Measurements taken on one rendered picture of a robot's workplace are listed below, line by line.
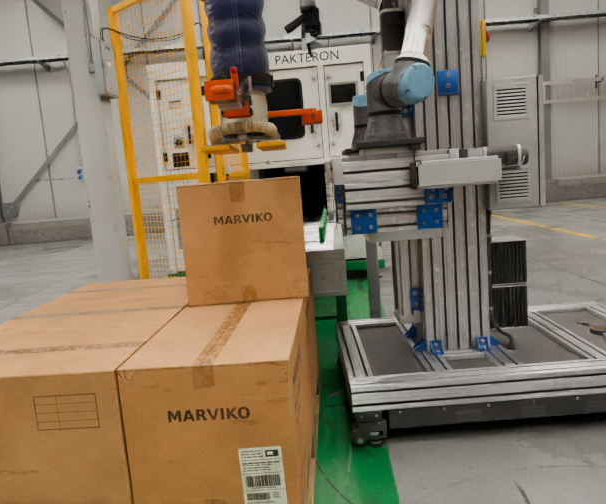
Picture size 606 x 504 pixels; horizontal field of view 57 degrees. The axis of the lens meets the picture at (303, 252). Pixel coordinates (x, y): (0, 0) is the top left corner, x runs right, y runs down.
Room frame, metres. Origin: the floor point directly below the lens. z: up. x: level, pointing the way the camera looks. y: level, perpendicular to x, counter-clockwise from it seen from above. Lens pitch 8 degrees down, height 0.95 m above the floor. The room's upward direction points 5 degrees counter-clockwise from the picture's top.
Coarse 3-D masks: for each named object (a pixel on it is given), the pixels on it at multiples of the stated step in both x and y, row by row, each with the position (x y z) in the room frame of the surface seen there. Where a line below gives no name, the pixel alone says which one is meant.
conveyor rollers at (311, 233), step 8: (304, 224) 4.46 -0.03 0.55; (312, 224) 4.38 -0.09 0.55; (328, 224) 4.28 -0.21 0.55; (304, 232) 3.84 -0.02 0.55; (312, 232) 3.83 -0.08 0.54; (328, 232) 3.73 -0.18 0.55; (312, 240) 3.38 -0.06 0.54; (328, 240) 3.28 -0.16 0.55; (312, 248) 3.02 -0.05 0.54; (320, 248) 2.94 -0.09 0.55; (328, 248) 2.93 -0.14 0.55
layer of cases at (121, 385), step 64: (64, 320) 1.76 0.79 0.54; (128, 320) 1.69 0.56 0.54; (192, 320) 1.62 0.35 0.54; (256, 320) 1.56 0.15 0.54; (0, 384) 1.24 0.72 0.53; (64, 384) 1.23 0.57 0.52; (128, 384) 1.22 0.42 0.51; (192, 384) 1.21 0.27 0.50; (256, 384) 1.20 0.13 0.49; (0, 448) 1.24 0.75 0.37; (64, 448) 1.23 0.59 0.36; (128, 448) 1.22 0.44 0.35; (192, 448) 1.21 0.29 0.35; (256, 448) 1.20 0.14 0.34
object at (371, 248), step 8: (368, 248) 2.97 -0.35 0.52; (376, 248) 2.97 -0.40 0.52; (368, 256) 2.97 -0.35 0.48; (376, 256) 2.97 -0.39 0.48; (368, 264) 2.97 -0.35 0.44; (376, 264) 2.97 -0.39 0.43; (368, 272) 2.97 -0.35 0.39; (376, 272) 2.97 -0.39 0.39; (368, 280) 2.97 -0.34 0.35; (376, 280) 2.97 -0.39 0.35; (368, 288) 2.99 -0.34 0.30; (376, 288) 2.97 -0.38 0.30; (376, 296) 2.97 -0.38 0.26; (376, 304) 2.97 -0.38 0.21; (376, 312) 2.97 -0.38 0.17
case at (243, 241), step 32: (192, 192) 1.80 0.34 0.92; (224, 192) 1.80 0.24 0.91; (256, 192) 1.80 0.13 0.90; (288, 192) 1.80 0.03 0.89; (192, 224) 1.80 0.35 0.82; (224, 224) 1.80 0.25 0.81; (256, 224) 1.80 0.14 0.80; (288, 224) 1.80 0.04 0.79; (192, 256) 1.80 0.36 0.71; (224, 256) 1.80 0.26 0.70; (256, 256) 1.80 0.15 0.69; (288, 256) 1.80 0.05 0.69; (192, 288) 1.80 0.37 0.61; (224, 288) 1.80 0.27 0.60; (256, 288) 1.80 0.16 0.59; (288, 288) 1.80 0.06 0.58
